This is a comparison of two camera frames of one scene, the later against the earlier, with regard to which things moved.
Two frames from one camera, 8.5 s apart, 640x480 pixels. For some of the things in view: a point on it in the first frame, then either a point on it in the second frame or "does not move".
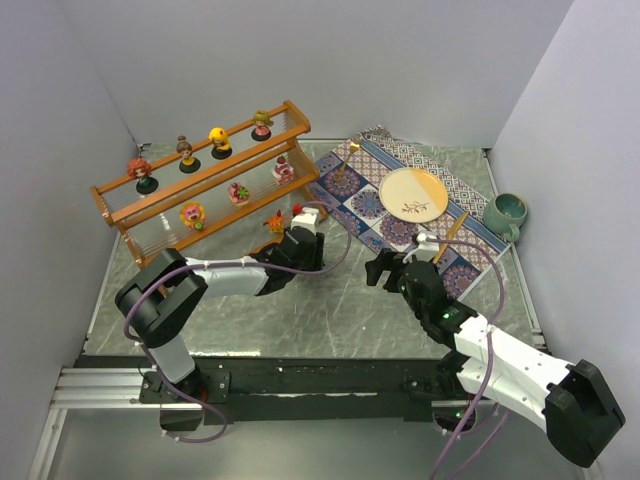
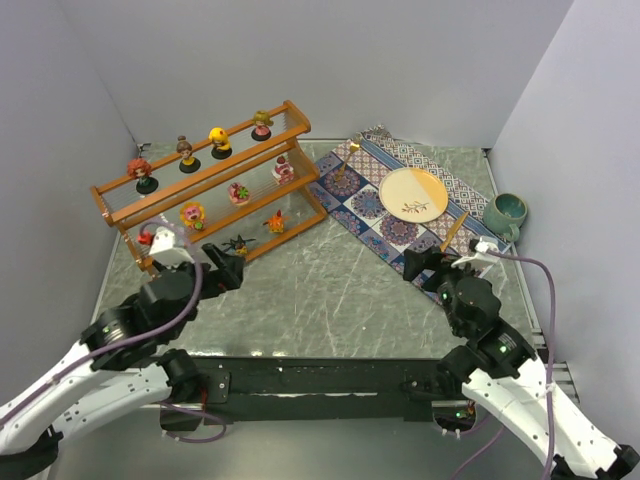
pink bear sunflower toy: [193, 215] does not move
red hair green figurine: [141, 169] does not move
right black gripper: [395, 270] → [430, 268]
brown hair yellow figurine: [189, 164] does not move
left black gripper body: [310, 242] → [218, 276]
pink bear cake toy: [282, 171] does not move
